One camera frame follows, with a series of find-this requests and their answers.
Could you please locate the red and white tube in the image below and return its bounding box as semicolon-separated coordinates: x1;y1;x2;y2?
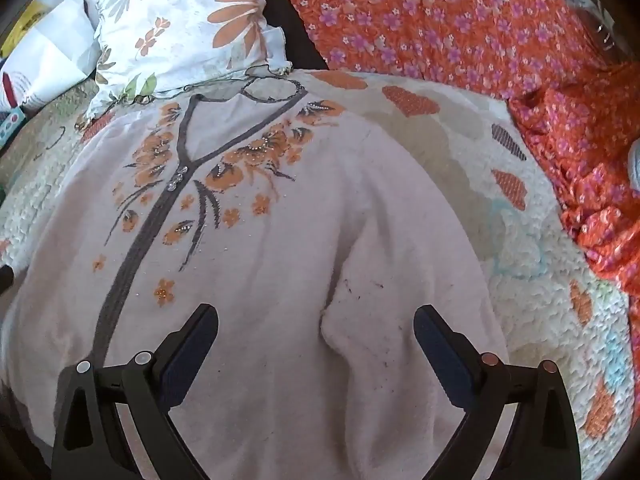
0;72;17;111

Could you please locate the light blue printed box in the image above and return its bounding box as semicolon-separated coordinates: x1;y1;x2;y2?
0;107;26;153

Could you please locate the quilted heart pattern blanket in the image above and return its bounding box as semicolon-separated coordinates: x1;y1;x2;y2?
0;70;633;441

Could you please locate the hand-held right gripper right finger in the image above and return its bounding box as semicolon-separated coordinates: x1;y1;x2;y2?
414;304;583;480

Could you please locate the yellow packet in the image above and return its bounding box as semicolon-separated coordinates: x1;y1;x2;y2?
12;0;47;38

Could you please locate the orange floral cloth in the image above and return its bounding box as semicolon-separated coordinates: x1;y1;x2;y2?
262;0;640;301

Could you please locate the white paper bag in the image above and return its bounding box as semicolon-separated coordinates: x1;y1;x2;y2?
0;0;101;116

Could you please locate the white floral pillow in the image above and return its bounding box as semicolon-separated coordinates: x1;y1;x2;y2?
82;0;293;106

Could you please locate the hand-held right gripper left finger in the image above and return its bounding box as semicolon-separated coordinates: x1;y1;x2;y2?
50;303;221;480

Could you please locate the pale pink floral cardigan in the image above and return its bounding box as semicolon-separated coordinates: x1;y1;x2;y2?
0;77;511;480

